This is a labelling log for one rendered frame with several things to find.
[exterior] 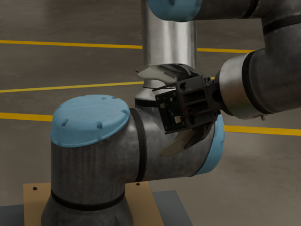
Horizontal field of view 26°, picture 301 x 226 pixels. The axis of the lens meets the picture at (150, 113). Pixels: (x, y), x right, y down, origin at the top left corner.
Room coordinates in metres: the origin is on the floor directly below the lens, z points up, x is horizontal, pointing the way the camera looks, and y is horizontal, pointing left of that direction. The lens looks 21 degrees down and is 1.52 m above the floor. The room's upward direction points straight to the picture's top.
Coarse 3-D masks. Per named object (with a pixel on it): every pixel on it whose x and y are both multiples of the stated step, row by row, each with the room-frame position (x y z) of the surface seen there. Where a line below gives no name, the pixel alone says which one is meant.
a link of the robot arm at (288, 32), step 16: (272, 32) 0.81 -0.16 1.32; (288, 32) 0.80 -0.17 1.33; (272, 48) 0.81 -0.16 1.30; (288, 48) 0.79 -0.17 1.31; (256, 64) 0.82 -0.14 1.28; (272, 64) 0.80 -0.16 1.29; (288, 64) 0.78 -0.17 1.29; (256, 80) 0.81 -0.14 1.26; (272, 80) 0.79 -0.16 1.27; (288, 80) 0.78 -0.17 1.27; (256, 96) 0.81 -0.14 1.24; (272, 96) 0.80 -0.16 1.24; (288, 96) 0.78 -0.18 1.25; (272, 112) 0.82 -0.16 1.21
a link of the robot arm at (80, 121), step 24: (96, 96) 1.23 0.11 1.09; (72, 120) 1.12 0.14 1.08; (96, 120) 1.12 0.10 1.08; (120, 120) 1.13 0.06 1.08; (72, 144) 1.11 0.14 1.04; (96, 144) 1.10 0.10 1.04; (120, 144) 1.13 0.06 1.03; (144, 144) 1.14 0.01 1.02; (72, 168) 1.11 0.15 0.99; (96, 168) 1.11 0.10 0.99; (120, 168) 1.12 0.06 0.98; (144, 168) 1.14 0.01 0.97; (72, 192) 1.11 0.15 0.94; (96, 192) 1.11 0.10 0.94; (120, 192) 1.15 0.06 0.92
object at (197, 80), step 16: (192, 80) 0.92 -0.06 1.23; (208, 80) 0.94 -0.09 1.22; (160, 96) 0.91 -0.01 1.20; (176, 96) 0.89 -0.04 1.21; (192, 96) 0.90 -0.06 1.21; (208, 96) 0.85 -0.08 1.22; (160, 112) 0.91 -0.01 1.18; (176, 112) 0.89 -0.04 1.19; (192, 112) 0.87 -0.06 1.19; (208, 112) 0.91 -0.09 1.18; (176, 128) 0.89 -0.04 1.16
